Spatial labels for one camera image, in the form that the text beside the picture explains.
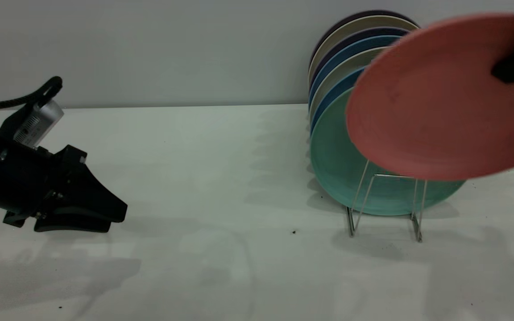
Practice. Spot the pink round plate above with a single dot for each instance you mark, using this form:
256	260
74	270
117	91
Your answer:
426	111

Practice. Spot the beige round plate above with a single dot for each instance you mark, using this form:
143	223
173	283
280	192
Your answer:
346	62
359	23

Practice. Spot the green round plate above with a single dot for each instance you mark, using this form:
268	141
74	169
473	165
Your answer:
333	165

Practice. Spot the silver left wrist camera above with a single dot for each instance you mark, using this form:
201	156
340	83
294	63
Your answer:
38	122

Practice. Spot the blue round plate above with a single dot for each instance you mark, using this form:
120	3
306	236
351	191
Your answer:
350	48
335	91

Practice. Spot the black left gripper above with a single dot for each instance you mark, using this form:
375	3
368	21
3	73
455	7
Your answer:
20	178

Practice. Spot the dark purple round plate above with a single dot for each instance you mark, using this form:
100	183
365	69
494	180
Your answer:
364	14
355	35

